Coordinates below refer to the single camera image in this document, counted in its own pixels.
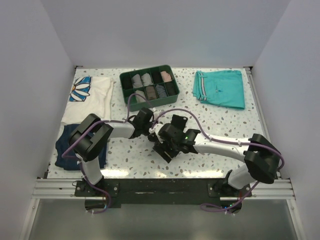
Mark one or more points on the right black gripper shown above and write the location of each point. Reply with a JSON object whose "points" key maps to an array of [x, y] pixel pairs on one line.
{"points": [[161, 140]]}

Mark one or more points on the black underwear beige waistband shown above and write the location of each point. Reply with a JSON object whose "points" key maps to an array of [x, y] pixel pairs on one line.
{"points": [[164, 151]]}

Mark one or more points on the navy blue garment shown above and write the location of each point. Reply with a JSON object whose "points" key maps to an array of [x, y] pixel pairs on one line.
{"points": [[61, 145]]}

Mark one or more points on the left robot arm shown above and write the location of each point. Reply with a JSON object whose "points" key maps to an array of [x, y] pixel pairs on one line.
{"points": [[92, 135]]}

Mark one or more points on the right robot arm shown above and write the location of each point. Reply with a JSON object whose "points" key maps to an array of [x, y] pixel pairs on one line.
{"points": [[261, 159]]}

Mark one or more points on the pink rolled underwear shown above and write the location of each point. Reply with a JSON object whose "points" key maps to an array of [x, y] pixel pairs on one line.
{"points": [[166, 77]]}

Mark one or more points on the beige grey rolled sock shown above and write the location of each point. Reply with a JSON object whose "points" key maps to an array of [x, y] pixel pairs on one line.
{"points": [[140, 96]]}

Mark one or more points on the brown rolled sock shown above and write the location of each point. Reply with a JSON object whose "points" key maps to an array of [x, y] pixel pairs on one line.
{"points": [[151, 93]]}

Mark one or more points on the striped rolled sock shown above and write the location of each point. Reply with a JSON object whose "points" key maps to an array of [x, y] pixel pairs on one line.
{"points": [[161, 91]]}

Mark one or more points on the green divided organizer tray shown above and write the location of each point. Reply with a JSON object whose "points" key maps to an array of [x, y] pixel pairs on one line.
{"points": [[128, 91]]}

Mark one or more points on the light grey rolled sock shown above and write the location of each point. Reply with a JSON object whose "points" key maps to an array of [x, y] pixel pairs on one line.
{"points": [[146, 80]]}

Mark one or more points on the black rolled sock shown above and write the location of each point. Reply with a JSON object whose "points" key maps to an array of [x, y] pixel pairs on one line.
{"points": [[170, 87]]}

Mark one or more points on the white daisy print shirt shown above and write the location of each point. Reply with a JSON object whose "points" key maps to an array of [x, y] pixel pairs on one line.
{"points": [[89, 95]]}

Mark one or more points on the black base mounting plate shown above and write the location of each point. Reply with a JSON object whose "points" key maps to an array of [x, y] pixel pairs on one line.
{"points": [[158, 191]]}

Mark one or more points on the teal folded shorts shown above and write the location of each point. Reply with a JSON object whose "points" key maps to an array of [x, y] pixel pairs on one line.
{"points": [[223, 88]]}

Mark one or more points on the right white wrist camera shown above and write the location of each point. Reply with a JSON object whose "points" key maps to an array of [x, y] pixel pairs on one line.
{"points": [[152, 130]]}

